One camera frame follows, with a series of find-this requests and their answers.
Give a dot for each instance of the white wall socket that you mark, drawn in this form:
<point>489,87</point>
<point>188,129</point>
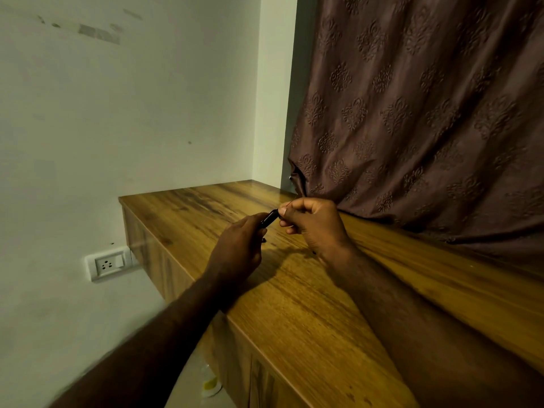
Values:
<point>109,263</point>

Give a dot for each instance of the person's right thumb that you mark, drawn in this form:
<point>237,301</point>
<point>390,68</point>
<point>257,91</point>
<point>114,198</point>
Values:
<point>297,216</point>

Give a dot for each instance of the person's left thumb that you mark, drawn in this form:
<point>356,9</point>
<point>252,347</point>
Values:
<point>260,220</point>

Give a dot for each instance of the brown patterned curtain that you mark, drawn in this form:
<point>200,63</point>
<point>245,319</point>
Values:
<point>420,118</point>

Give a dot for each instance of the person's left hand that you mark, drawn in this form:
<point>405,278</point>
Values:
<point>236,250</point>

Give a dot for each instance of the wooden cabinet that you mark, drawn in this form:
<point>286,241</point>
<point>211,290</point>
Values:
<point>323,293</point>

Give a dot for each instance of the person's right forearm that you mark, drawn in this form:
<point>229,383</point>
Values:
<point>429,335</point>

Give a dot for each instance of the small black tool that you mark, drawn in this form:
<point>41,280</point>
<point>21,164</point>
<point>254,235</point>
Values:
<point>270,218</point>

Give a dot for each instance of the person's right hand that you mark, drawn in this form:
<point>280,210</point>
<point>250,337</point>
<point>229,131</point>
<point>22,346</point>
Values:
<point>316,227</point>

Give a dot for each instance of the person's left forearm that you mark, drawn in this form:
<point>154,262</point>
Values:
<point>153,348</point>

